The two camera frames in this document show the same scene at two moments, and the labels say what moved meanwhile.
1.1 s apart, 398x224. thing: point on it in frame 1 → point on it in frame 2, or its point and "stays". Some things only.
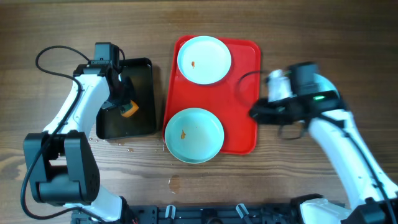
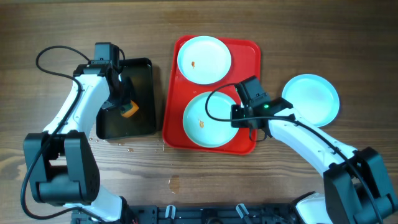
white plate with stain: x=204 y=60 stays
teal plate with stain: x=194 y=135 → x=203 y=130
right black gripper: x=263 y=116 → x=236 y=110
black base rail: x=204 y=214 stays
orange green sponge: x=129 y=109 stays
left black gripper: x=129 y=93 stays
